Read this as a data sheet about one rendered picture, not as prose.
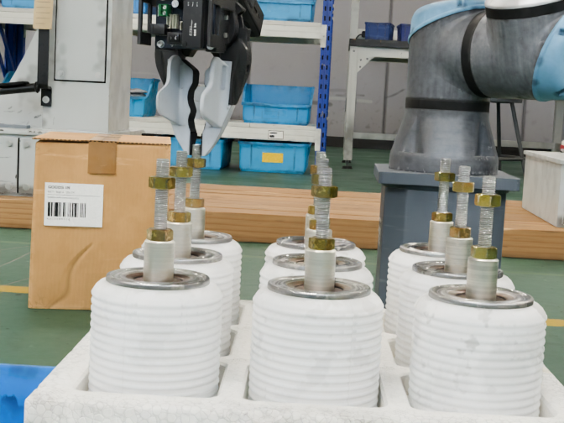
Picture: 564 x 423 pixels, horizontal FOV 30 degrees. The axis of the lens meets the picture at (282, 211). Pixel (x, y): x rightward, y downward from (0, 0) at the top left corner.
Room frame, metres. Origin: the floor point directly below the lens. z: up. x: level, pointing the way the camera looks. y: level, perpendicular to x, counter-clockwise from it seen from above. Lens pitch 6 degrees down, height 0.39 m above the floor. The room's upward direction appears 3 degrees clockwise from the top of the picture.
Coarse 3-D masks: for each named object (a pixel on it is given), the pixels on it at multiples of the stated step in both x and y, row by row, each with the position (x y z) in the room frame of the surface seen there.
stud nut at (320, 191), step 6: (312, 186) 0.76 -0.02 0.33; (318, 186) 0.75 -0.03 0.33; (324, 186) 0.75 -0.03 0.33; (330, 186) 0.75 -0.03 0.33; (336, 186) 0.76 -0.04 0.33; (312, 192) 0.76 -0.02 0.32; (318, 192) 0.75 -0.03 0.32; (324, 192) 0.75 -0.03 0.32; (330, 192) 0.75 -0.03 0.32; (336, 192) 0.76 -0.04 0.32
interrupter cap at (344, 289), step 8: (272, 280) 0.76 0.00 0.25; (280, 280) 0.77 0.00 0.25; (288, 280) 0.77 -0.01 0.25; (296, 280) 0.78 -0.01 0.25; (304, 280) 0.78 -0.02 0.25; (336, 280) 0.78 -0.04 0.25; (344, 280) 0.79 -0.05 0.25; (352, 280) 0.78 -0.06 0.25; (272, 288) 0.74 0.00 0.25; (280, 288) 0.74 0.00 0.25; (288, 288) 0.74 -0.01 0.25; (296, 288) 0.76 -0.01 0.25; (336, 288) 0.77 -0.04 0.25; (344, 288) 0.76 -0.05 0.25; (352, 288) 0.75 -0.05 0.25; (360, 288) 0.76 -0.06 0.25; (368, 288) 0.75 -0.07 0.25; (296, 296) 0.73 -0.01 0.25; (304, 296) 0.72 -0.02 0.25; (312, 296) 0.72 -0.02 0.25; (320, 296) 0.72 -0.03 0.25; (328, 296) 0.72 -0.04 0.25; (336, 296) 0.72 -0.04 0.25; (344, 296) 0.73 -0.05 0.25; (352, 296) 0.73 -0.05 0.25; (360, 296) 0.73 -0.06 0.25
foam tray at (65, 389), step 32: (384, 320) 1.04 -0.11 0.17; (384, 352) 0.87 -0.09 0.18; (64, 384) 0.72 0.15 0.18; (224, 384) 0.74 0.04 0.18; (384, 384) 0.77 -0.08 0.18; (544, 384) 0.79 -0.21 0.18; (32, 416) 0.69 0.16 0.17; (64, 416) 0.69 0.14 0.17; (96, 416) 0.68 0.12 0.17; (128, 416) 0.68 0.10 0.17; (160, 416) 0.68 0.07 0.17; (192, 416) 0.68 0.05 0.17; (224, 416) 0.68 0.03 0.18; (256, 416) 0.69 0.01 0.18; (288, 416) 0.68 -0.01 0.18; (320, 416) 0.68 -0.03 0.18; (352, 416) 0.68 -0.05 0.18; (384, 416) 0.69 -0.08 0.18; (416, 416) 0.69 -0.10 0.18; (448, 416) 0.69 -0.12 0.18; (480, 416) 0.70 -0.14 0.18; (512, 416) 0.70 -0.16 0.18; (544, 416) 0.74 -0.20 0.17
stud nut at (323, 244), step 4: (312, 236) 0.76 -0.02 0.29; (308, 240) 0.76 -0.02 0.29; (312, 240) 0.75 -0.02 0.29; (316, 240) 0.75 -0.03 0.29; (320, 240) 0.75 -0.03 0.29; (324, 240) 0.75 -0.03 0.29; (328, 240) 0.75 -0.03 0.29; (332, 240) 0.76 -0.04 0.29; (308, 244) 0.76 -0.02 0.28; (312, 244) 0.75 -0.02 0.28; (316, 244) 0.75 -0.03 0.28; (320, 244) 0.75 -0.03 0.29; (324, 244) 0.75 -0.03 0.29; (328, 244) 0.75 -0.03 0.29; (332, 244) 0.76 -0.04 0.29; (312, 248) 0.75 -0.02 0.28; (316, 248) 0.75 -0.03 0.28; (320, 248) 0.75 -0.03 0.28; (324, 248) 0.75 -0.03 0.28; (328, 248) 0.75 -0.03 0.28; (332, 248) 0.76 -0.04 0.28
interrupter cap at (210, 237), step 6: (204, 234) 1.02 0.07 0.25; (210, 234) 1.02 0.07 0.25; (216, 234) 1.01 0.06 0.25; (222, 234) 1.02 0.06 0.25; (228, 234) 1.01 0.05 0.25; (192, 240) 0.96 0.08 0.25; (198, 240) 0.96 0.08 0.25; (204, 240) 0.96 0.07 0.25; (210, 240) 0.97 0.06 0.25; (216, 240) 0.97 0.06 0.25; (222, 240) 0.97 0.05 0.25; (228, 240) 0.98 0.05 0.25
